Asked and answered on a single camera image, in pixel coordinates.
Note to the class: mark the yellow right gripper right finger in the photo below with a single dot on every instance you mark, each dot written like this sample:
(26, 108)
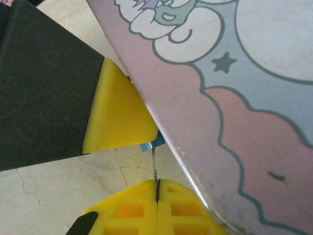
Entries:
(181, 208)

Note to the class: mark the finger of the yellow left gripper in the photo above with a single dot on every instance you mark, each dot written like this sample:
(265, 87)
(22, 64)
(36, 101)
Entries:
(49, 93)

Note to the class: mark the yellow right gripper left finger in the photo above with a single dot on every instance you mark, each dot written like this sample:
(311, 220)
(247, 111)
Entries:
(132, 203)

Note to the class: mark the small metal key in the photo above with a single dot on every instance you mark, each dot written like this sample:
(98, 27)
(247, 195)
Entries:
(154, 161)

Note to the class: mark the pastel cartoon tin box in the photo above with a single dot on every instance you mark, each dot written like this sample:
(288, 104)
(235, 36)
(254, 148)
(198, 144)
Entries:
(232, 110)

